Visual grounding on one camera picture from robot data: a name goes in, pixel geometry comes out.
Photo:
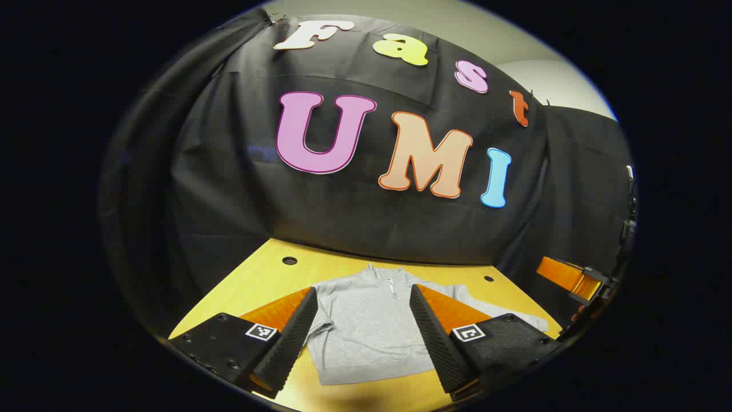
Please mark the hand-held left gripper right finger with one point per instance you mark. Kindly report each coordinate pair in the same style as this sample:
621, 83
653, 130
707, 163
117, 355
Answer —
434, 337

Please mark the black backdrop cloth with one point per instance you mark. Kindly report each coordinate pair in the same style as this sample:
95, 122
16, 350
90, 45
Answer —
240, 189

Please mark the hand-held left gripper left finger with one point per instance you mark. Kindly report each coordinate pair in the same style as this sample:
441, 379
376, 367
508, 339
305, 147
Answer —
291, 337

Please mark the grey zip-neck sweatshirt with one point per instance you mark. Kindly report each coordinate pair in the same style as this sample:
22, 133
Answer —
366, 326

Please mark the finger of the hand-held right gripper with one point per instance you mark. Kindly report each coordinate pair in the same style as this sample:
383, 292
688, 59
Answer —
563, 273

